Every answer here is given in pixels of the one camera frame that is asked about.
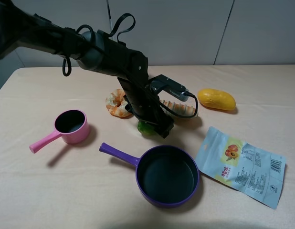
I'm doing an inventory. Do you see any pink small saucepan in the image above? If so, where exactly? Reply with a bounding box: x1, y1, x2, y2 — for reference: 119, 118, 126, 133
29, 109, 90, 154

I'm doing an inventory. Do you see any blue dried fruit snack bag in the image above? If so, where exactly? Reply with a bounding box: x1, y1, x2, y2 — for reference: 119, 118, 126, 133
195, 126, 286, 209

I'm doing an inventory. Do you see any yellow mango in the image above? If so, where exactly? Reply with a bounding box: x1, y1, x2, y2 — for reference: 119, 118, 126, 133
198, 88, 236, 111

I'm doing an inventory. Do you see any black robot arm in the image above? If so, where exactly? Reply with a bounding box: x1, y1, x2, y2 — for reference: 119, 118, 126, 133
0, 0, 174, 137

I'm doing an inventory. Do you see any purple frying pan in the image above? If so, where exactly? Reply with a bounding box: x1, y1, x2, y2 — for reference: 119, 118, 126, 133
99, 143, 200, 208

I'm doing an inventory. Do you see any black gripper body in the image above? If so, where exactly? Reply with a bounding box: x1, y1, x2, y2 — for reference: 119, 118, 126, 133
118, 76, 174, 138

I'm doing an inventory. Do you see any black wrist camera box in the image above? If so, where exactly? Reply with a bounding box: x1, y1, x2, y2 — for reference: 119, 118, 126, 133
149, 74, 189, 102

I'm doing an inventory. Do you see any green lime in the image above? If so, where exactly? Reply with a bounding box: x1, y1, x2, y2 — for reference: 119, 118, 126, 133
137, 121, 157, 136

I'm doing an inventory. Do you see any striped long bread roll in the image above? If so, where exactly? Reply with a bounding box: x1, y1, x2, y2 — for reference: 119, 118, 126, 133
160, 100, 195, 116

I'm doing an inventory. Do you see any orange striped bagel bread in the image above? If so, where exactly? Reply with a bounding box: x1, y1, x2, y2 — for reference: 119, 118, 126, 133
105, 89, 132, 118

